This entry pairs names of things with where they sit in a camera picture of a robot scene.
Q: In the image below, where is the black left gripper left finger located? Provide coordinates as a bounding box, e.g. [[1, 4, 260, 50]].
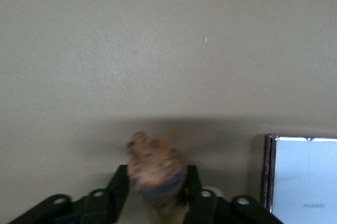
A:
[[9, 164, 130, 224]]

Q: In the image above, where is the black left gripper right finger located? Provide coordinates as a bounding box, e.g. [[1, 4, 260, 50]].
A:
[[183, 165, 285, 224]]

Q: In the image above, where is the brown lion statue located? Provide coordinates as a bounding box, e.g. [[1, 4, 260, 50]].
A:
[[126, 131, 191, 223]]

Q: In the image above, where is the brown table cover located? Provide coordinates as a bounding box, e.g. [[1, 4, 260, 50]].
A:
[[0, 0, 337, 224]]

